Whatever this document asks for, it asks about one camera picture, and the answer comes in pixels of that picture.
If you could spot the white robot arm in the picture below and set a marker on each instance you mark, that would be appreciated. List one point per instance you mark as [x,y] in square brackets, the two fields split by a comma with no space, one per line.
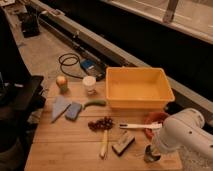
[184,128]

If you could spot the metal cup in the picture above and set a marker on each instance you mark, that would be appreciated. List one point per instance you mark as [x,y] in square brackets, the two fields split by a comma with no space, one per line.
[149,157]

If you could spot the blue black device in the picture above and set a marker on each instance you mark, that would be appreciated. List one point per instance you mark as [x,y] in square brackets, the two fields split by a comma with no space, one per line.
[92,69]

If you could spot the yellow plastic bin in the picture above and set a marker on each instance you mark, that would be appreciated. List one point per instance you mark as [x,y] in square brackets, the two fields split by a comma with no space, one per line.
[137,88]

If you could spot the green chili pepper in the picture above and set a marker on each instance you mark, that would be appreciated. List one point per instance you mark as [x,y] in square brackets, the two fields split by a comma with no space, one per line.
[94,102]

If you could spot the bunch of dark grapes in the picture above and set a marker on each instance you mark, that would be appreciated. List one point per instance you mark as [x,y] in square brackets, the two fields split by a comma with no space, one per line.
[105,123]

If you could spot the blue sponge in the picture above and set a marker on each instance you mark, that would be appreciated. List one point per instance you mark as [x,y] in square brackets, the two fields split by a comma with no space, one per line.
[73,111]

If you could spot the terracotta bowl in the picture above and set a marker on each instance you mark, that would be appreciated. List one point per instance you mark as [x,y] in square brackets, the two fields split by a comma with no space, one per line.
[152,117]

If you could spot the wooden block eraser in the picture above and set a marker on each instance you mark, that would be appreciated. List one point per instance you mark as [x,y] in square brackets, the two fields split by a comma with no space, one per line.
[123,143]

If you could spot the white dish brush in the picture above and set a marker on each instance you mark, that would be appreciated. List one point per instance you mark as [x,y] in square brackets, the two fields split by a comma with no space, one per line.
[140,126]

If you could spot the black chair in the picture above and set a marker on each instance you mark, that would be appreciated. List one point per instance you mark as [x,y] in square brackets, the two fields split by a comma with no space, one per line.
[19,97]

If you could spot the black box on floor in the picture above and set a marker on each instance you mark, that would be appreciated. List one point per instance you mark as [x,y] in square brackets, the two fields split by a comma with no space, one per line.
[29,26]

